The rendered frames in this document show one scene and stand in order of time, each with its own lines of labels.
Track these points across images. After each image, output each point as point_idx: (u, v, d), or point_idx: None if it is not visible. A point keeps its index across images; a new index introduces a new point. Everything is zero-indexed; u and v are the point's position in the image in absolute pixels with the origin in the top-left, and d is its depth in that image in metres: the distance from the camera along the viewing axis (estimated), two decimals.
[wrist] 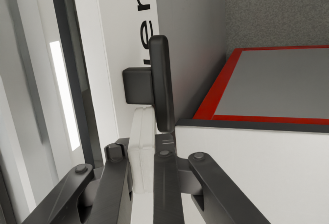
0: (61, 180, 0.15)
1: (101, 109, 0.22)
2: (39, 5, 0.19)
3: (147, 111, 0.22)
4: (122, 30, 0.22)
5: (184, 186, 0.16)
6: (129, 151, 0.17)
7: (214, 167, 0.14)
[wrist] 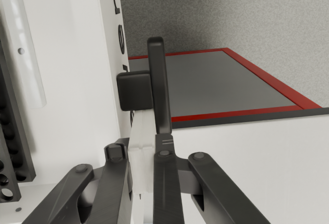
0: (61, 180, 0.15)
1: (101, 119, 0.20)
2: None
3: (147, 111, 0.22)
4: (111, 33, 0.21)
5: (184, 186, 0.16)
6: (129, 151, 0.17)
7: (214, 167, 0.14)
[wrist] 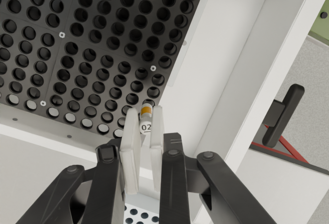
0: (53, 182, 0.15)
1: (251, 122, 0.29)
2: None
3: (155, 110, 0.22)
4: None
5: (192, 185, 0.16)
6: (120, 152, 0.17)
7: (223, 167, 0.14)
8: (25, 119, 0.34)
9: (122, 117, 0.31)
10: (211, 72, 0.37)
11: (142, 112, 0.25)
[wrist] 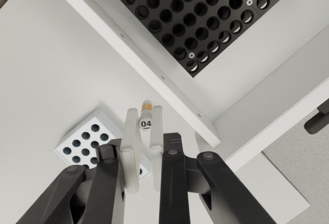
0: (53, 182, 0.15)
1: (317, 95, 0.28)
2: None
3: (155, 110, 0.22)
4: None
5: (192, 185, 0.16)
6: (120, 152, 0.17)
7: (223, 167, 0.14)
8: None
9: (193, 37, 0.29)
10: (276, 45, 0.36)
11: None
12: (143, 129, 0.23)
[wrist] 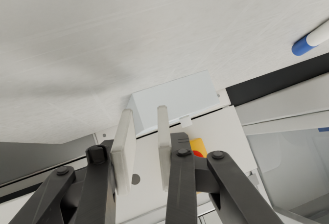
0: (42, 183, 0.15)
1: None
2: None
3: (160, 110, 0.22)
4: None
5: (202, 185, 0.16)
6: (111, 153, 0.17)
7: (232, 167, 0.14)
8: None
9: None
10: None
11: None
12: None
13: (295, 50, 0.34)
